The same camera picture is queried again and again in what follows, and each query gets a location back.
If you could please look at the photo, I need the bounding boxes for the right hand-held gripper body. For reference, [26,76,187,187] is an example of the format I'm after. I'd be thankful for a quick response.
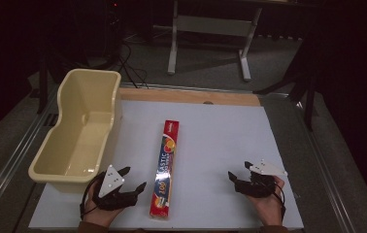
[234,158,288,199]

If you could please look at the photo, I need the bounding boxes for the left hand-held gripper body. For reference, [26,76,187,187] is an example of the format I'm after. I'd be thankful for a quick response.
[92,164,139,212]

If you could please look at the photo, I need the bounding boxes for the red plastic wrap box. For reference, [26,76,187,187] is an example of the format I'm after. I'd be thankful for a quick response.
[149,119,180,218]

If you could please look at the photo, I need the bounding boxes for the cream plastic tub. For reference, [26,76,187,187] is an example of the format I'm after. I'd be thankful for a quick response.
[28,68,123,194]

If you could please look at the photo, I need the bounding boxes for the person's right hand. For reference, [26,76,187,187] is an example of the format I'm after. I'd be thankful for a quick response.
[248,175,286,227]

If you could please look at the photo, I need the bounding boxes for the person's left hand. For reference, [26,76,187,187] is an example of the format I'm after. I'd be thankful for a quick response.
[83,186,125,228]

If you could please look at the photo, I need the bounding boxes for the black tripod stand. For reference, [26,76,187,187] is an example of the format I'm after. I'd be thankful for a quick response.
[252,32,321,132]

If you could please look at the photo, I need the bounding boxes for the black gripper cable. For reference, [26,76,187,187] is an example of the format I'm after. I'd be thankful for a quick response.
[79,171,108,221]
[262,176,287,217]

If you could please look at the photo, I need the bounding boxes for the black cables on floor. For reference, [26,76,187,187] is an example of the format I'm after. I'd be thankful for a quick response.
[113,42,150,89]

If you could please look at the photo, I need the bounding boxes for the grey metal table frame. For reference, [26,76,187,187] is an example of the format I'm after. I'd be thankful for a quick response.
[167,0,263,83]

